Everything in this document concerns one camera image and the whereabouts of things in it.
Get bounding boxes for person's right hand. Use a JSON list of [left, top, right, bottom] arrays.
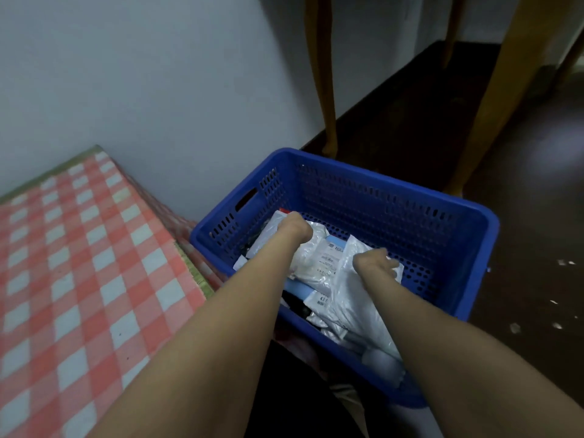
[[353, 248, 401, 281]]

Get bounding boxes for person's left hand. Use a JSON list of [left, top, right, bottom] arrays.
[[276, 211, 315, 245]]

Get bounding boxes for large white plastic mailer bag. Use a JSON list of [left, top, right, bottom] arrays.
[[329, 235, 408, 388]]

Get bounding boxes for crinkled white plastic package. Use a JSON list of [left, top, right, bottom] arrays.
[[246, 210, 339, 292]]

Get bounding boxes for person's left forearm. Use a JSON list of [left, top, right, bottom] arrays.
[[87, 232, 315, 438]]

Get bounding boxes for person's right forearm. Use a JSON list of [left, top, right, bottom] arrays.
[[355, 269, 584, 438]]

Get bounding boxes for white package with blue label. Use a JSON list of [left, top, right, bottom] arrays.
[[319, 236, 349, 275]]

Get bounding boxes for blue plastic perforated basket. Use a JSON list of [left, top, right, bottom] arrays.
[[189, 148, 500, 408]]

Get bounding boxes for flat white labelled package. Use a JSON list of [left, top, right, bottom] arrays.
[[303, 291, 336, 325]]

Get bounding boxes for person's black trousers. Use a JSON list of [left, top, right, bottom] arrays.
[[244, 339, 367, 438]]

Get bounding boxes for thin yellow wooden table leg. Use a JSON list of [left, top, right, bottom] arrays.
[[440, 0, 469, 70], [304, 0, 339, 159]]

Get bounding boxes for thick yellow wooden table leg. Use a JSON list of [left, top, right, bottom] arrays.
[[443, 0, 567, 197]]

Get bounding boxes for red white checked tablecloth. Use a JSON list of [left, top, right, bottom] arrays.
[[0, 150, 226, 438]]

